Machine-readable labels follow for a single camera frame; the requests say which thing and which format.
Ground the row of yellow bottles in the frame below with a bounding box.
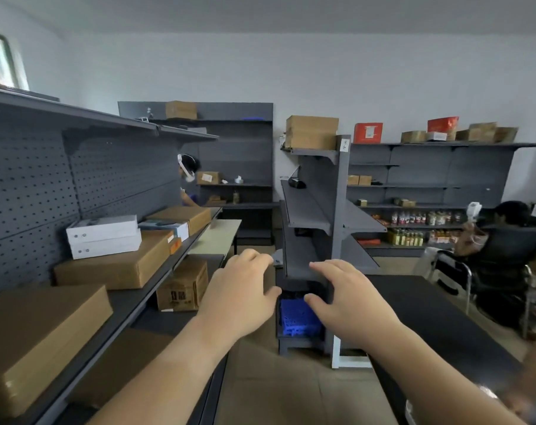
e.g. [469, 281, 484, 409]
[387, 228, 425, 247]

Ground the red box white label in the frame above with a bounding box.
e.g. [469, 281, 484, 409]
[354, 122, 384, 145]

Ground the black metal chair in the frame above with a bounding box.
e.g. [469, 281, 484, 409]
[429, 250, 535, 339]

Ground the person's left forearm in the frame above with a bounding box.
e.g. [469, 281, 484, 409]
[86, 313, 251, 425]

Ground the red patterned box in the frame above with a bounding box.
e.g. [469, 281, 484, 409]
[427, 117, 460, 134]

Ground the open brown carton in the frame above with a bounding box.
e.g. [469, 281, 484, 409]
[456, 122, 499, 143]

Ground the grey metal pegboard shelf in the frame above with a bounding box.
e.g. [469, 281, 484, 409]
[0, 86, 225, 425]

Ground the brown cardboard box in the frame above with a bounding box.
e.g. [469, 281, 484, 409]
[146, 206, 212, 238]
[71, 328, 176, 411]
[0, 285, 114, 420]
[53, 230, 175, 292]

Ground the person's left hand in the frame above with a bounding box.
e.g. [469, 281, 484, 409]
[196, 249, 283, 346]

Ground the blue plastic crate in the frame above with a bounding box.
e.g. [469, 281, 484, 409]
[280, 298, 325, 338]

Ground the white headset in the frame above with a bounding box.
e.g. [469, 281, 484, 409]
[177, 154, 196, 183]

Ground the small beige table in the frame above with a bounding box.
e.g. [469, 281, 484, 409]
[188, 218, 242, 263]

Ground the wide brown cardboard carton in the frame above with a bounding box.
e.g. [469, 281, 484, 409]
[285, 115, 340, 151]

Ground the person's right hand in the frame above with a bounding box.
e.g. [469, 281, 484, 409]
[304, 259, 404, 355]

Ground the row of red white bottles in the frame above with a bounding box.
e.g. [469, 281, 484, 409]
[390, 211, 465, 227]

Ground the printed brown carton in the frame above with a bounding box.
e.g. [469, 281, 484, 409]
[156, 256, 209, 313]

